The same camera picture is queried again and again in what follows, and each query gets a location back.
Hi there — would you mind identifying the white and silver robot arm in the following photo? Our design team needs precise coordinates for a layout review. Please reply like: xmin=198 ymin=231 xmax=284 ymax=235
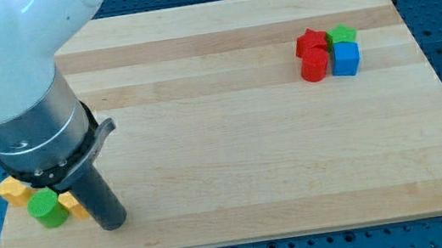
xmin=0 ymin=0 xmax=113 ymax=190

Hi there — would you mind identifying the light wooden board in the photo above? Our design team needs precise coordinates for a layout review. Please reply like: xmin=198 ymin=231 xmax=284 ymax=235
xmin=0 ymin=0 xmax=442 ymax=248

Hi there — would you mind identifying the red cylinder block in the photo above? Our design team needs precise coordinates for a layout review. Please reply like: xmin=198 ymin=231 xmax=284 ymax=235
xmin=300 ymin=48 xmax=329 ymax=82

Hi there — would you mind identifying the red star block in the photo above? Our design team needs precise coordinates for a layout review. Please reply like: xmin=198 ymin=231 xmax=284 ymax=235
xmin=295 ymin=28 xmax=329 ymax=58

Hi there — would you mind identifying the blue cube block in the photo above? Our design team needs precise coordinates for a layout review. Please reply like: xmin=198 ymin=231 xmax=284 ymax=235
xmin=332 ymin=42 xmax=361 ymax=76

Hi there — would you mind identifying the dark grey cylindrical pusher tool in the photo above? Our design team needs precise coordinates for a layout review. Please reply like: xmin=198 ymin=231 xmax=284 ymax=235
xmin=70 ymin=166 xmax=127 ymax=231

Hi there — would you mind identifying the green star block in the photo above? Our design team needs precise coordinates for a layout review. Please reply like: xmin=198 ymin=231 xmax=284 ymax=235
xmin=326 ymin=24 xmax=358 ymax=50

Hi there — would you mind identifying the yellow block behind tool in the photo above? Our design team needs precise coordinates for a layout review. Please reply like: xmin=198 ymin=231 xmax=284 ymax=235
xmin=58 ymin=191 xmax=89 ymax=219

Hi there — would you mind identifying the green cylinder block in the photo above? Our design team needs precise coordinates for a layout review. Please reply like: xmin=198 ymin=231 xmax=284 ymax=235
xmin=27 ymin=188 xmax=70 ymax=228

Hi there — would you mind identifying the yellow heart block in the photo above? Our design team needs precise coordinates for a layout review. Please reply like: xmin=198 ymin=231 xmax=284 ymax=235
xmin=0 ymin=177 xmax=36 ymax=207

